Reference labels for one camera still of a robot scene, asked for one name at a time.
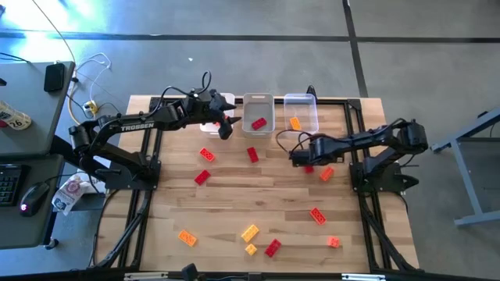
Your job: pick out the dark red two-by-four block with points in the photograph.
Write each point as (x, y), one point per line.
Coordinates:
(273, 247)
(309, 169)
(259, 123)
(202, 176)
(252, 154)

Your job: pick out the yellow two-by-four block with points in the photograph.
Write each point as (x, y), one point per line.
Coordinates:
(250, 233)

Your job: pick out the black computer mouse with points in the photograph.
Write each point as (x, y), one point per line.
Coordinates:
(34, 198)

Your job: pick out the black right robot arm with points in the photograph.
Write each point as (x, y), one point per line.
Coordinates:
(375, 140)

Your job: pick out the silver metal bracket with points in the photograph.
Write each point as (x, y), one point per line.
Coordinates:
(363, 277)
(144, 276)

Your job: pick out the orange-red two-by-two block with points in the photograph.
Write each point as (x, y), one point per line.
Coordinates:
(333, 242)

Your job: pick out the white plastic bin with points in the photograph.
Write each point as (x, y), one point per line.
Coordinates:
(209, 131)

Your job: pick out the white labelled bottle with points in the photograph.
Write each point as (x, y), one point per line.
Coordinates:
(13, 117)

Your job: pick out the black frame clamp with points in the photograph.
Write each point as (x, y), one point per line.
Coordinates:
(311, 90)

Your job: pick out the black keyboard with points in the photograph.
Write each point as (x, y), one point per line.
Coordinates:
(8, 185)

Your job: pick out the grey-blue table stand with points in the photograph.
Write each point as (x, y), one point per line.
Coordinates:
(470, 195)

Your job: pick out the black phone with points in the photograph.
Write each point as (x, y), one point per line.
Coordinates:
(54, 77)

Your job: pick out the grey desk top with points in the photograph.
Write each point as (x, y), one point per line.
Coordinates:
(27, 89)

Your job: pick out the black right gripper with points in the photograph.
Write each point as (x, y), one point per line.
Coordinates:
(308, 155)

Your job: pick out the dark desk top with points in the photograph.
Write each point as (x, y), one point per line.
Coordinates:
(23, 234)

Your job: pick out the white snack bag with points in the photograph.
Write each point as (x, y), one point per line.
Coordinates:
(69, 194)

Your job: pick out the black metal table frame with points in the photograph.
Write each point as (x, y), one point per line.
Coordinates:
(336, 102)

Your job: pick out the small black object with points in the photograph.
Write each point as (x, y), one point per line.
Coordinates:
(190, 272)

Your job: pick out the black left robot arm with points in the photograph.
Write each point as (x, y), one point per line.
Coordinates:
(136, 125)

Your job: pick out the clear plastic bin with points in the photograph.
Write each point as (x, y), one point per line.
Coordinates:
(306, 113)

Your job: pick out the grey plastic bin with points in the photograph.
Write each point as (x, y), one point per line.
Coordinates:
(258, 109)

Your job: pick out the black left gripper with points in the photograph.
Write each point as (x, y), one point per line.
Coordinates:
(203, 107)

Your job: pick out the yellow two-by-two block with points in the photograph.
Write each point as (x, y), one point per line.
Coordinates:
(251, 249)

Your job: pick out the orange-red two-by-four block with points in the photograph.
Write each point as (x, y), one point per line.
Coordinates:
(326, 173)
(318, 215)
(207, 154)

